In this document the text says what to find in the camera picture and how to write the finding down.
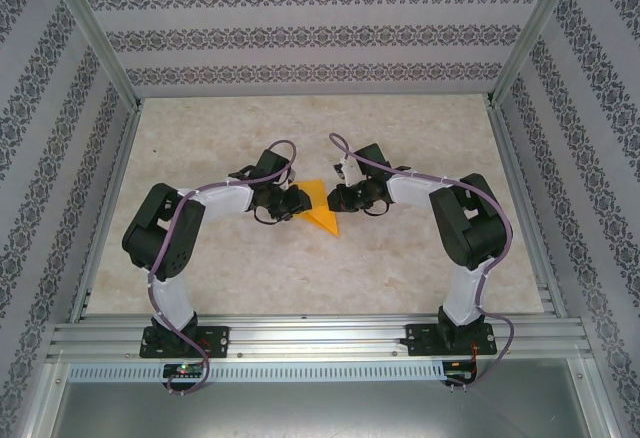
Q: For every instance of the orange paper sheet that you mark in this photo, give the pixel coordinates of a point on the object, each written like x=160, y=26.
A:
x=322, y=218

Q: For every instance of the black base plate right arm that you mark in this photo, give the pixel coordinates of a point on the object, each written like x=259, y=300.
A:
x=420, y=338

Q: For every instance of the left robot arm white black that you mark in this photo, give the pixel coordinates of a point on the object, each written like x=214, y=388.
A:
x=150, y=238

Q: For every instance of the black base plate left arm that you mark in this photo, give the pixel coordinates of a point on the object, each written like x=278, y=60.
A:
x=215, y=340

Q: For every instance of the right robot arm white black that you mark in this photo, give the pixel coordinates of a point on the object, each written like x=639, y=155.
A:
x=470, y=233

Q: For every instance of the grey metal sheet panel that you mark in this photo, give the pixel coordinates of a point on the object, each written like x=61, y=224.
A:
x=320, y=408

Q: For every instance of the circuit board with green light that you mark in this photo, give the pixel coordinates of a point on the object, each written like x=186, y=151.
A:
x=182, y=370

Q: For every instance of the aluminium mounting rail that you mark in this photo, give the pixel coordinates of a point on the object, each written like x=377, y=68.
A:
x=320, y=333

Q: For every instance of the aluminium side rail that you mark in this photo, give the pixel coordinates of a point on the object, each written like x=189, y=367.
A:
x=102, y=218
x=527, y=208

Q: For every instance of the aluminium frame post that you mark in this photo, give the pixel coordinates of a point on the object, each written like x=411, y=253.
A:
x=95, y=33
x=537, y=28

